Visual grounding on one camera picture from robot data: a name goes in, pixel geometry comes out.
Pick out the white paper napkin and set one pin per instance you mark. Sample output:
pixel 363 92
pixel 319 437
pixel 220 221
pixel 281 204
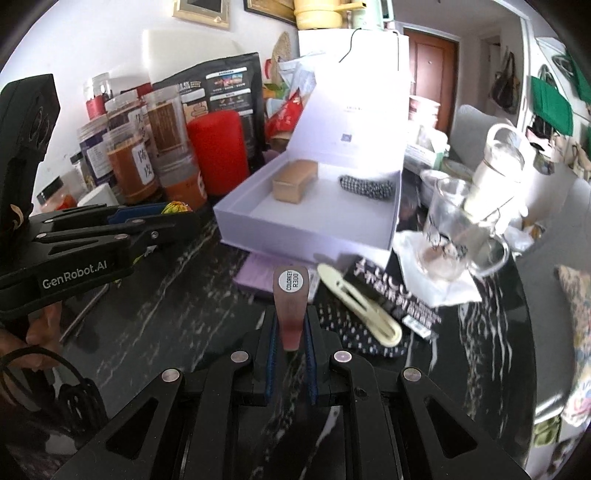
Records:
pixel 443 290

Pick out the grey sofa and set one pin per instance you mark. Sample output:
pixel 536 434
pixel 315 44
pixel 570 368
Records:
pixel 549 240

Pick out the metal bowl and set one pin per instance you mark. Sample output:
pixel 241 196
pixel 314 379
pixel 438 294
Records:
pixel 445 171

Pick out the yellow candy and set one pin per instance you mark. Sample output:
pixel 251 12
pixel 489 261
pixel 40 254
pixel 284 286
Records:
pixel 176 207

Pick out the nut jar black lid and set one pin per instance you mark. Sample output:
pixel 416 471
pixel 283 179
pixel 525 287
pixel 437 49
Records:
pixel 79 170

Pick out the black coffee bag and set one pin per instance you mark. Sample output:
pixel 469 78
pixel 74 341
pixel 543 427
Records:
pixel 226 87

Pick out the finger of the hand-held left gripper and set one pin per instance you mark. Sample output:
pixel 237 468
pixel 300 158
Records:
pixel 134 213
pixel 152 237

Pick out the gold cardboard box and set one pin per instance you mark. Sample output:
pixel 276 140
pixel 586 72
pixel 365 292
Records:
pixel 293 182

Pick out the clear jar purple label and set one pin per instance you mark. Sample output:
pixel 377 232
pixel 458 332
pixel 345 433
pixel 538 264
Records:
pixel 94 157

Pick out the dusty pink lipstick tube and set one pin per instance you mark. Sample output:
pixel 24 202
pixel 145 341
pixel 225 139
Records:
pixel 290 314

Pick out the red snack bag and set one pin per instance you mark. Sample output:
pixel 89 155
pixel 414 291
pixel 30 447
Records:
pixel 286 115

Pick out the cream hair clip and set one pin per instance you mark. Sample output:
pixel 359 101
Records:
pixel 360 304

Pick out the person's left hand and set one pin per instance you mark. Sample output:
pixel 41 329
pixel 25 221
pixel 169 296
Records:
pixel 41 327

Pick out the tall jar brown label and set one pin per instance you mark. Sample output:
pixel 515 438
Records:
pixel 168 124

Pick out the black lip gloss box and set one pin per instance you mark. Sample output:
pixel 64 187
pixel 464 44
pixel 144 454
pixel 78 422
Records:
pixel 397 295

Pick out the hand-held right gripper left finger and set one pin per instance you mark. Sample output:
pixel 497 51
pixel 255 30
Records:
pixel 272 369

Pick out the woven straw fan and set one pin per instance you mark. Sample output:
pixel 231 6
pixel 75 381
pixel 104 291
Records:
pixel 282 50

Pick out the white tissue packet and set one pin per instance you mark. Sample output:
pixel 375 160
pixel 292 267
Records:
pixel 425 154

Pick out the yellow electric pot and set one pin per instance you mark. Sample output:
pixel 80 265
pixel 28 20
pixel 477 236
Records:
pixel 318 16

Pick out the small orange jar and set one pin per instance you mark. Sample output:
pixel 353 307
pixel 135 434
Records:
pixel 184 184

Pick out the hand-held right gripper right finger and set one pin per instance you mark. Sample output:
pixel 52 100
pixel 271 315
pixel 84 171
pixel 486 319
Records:
pixel 310 369

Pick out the black polka dot scrunchie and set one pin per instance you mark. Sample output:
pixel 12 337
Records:
pixel 351 339

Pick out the white water bottle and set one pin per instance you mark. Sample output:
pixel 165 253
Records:
pixel 494 175

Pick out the white fridge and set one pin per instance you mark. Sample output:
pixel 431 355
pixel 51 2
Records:
pixel 369 50

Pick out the black white gingham scrunchie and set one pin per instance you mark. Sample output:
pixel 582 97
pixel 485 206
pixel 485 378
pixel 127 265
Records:
pixel 364 187

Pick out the white gift box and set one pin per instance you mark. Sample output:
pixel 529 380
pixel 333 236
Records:
pixel 314 221

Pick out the black hanging bag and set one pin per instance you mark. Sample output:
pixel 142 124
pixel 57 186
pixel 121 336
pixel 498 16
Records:
pixel 505 87

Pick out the brown door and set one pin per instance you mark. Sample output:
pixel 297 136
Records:
pixel 431 69

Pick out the green tote bag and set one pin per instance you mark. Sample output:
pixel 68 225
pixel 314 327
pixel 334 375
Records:
pixel 581 78
pixel 551 104

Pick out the gold picture frame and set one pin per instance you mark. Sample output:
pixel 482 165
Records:
pixel 203 14

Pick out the dark framed picture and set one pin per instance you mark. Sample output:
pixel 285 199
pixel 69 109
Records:
pixel 270 8

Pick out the cartoon print glass mug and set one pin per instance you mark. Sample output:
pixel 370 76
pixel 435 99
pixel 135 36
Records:
pixel 455 235

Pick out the red canister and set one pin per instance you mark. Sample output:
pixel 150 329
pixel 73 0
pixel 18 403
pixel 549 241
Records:
pixel 219 152

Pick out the purple slim box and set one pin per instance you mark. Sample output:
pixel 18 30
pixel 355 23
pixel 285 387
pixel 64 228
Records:
pixel 256 279

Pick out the floral cushion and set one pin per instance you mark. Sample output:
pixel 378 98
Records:
pixel 579 332

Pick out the clear jar red label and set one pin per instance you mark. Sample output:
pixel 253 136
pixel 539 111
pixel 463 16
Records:
pixel 97 99

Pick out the jar of orange powder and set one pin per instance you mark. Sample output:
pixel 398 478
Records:
pixel 131 170

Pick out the grey chair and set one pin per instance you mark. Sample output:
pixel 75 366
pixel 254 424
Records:
pixel 471 134

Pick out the dark brown jar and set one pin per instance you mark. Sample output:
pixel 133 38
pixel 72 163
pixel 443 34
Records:
pixel 124 113

